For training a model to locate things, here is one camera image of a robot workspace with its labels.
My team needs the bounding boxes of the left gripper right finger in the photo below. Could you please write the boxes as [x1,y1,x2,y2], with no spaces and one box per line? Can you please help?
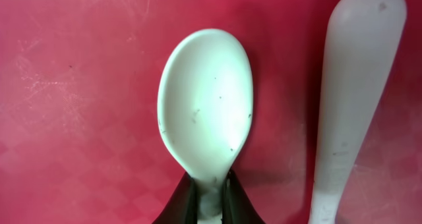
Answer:
[222,169,264,224]

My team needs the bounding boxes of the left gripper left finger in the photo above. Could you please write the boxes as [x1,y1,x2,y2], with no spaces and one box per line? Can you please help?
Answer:
[152,173,198,224]

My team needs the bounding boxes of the white plastic spoon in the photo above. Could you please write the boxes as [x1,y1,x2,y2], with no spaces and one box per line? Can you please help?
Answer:
[157,29,253,223]

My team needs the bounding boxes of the red plastic tray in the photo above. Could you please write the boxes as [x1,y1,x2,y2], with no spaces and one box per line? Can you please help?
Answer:
[0,0,422,224]

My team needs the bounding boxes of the white plastic fork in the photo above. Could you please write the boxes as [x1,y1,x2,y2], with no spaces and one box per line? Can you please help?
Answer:
[309,0,407,224]

